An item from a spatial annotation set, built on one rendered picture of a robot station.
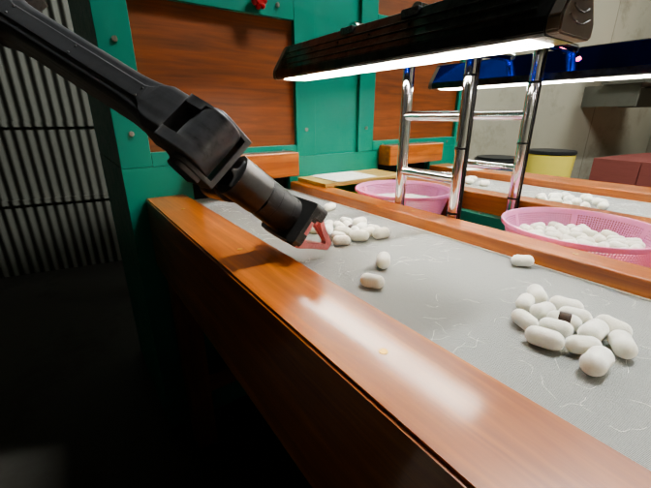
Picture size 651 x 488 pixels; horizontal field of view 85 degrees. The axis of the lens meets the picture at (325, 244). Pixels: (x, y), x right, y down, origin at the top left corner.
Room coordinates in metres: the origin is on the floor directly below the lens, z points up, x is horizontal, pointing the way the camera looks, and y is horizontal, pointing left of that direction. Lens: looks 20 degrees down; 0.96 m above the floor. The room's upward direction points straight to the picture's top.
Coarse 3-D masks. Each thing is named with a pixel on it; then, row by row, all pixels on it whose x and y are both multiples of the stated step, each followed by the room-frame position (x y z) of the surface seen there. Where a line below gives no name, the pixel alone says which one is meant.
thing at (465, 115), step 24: (408, 72) 0.83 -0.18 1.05; (408, 96) 0.83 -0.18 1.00; (408, 120) 0.83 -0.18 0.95; (432, 120) 0.77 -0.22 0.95; (456, 120) 0.73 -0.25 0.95; (408, 144) 0.83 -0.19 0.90; (456, 144) 0.71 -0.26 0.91; (408, 168) 0.81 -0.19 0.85; (456, 168) 0.71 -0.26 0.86; (456, 192) 0.71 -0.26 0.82; (456, 216) 0.71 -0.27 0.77
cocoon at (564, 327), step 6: (546, 318) 0.33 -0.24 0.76; (540, 324) 0.33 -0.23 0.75; (546, 324) 0.32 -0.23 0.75; (552, 324) 0.32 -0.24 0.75; (558, 324) 0.32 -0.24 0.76; (564, 324) 0.32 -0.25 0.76; (570, 324) 0.32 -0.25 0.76; (558, 330) 0.31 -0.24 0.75; (564, 330) 0.31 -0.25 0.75; (570, 330) 0.31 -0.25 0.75; (564, 336) 0.31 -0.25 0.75
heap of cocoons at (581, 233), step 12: (528, 228) 0.71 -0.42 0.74; (540, 228) 0.69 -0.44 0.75; (552, 228) 0.70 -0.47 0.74; (564, 228) 0.70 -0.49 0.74; (576, 228) 0.69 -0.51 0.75; (588, 228) 0.70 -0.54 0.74; (564, 240) 0.62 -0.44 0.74; (576, 240) 0.63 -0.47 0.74; (588, 240) 0.63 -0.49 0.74; (600, 240) 0.63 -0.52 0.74; (612, 240) 0.62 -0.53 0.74; (624, 240) 0.62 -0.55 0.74; (636, 240) 0.63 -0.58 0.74
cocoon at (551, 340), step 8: (528, 328) 0.31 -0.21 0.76; (536, 328) 0.31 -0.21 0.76; (544, 328) 0.30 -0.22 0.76; (528, 336) 0.30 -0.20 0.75; (536, 336) 0.30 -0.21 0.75; (544, 336) 0.30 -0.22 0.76; (552, 336) 0.29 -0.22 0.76; (560, 336) 0.29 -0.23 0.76; (536, 344) 0.30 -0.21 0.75; (544, 344) 0.29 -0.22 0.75; (552, 344) 0.29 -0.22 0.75; (560, 344) 0.29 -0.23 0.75
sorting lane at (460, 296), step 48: (384, 240) 0.63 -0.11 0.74; (432, 240) 0.63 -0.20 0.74; (384, 288) 0.43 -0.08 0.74; (432, 288) 0.43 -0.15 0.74; (480, 288) 0.43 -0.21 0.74; (576, 288) 0.43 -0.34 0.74; (432, 336) 0.32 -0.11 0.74; (480, 336) 0.32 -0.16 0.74; (528, 384) 0.25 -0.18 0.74; (576, 384) 0.25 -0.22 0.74; (624, 384) 0.25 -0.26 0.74; (624, 432) 0.20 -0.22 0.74
